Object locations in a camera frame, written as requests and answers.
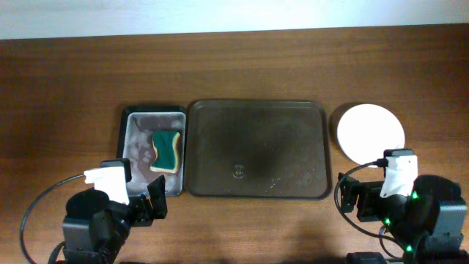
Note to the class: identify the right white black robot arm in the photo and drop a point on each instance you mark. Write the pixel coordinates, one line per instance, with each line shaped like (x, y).
(426, 225)

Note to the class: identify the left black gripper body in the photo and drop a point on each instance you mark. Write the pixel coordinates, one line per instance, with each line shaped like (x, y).
(143, 210)

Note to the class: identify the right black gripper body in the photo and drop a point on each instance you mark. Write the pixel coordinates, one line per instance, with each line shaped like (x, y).
(358, 199)

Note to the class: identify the green yellow sponge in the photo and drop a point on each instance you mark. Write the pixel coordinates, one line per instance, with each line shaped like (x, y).
(167, 155)

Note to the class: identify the small black water tray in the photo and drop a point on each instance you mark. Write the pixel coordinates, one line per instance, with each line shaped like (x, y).
(136, 143)

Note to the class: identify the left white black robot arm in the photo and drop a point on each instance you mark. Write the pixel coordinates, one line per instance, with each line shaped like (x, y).
(95, 228)

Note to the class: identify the pink plate with red stain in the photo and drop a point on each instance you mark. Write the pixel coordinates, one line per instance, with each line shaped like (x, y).
(365, 131)

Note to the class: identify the large brown serving tray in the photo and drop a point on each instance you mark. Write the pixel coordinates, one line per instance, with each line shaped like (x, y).
(273, 149)

